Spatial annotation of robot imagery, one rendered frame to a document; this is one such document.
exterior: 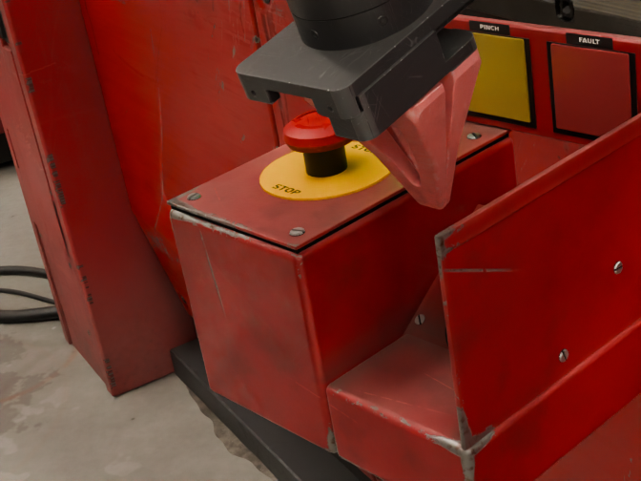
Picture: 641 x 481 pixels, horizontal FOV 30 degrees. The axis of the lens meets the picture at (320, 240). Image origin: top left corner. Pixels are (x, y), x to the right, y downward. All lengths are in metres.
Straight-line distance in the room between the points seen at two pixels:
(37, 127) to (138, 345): 0.40
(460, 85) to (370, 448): 0.19
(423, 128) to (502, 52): 0.15
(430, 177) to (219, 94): 0.85
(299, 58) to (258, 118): 0.80
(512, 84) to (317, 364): 0.18
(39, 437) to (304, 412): 1.36
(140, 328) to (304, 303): 1.39
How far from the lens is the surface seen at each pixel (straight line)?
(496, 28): 0.63
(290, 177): 0.62
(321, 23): 0.47
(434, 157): 0.50
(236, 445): 1.80
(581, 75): 0.60
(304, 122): 0.61
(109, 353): 1.95
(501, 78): 0.63
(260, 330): 0.61
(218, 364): 0.66
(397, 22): 0.47
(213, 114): 1.39
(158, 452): 1.83
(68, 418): 1.97
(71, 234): 1.85
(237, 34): 1.26
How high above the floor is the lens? 1.02
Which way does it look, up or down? 26 degrees down
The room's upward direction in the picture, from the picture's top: 10 degrees counter-clockwise
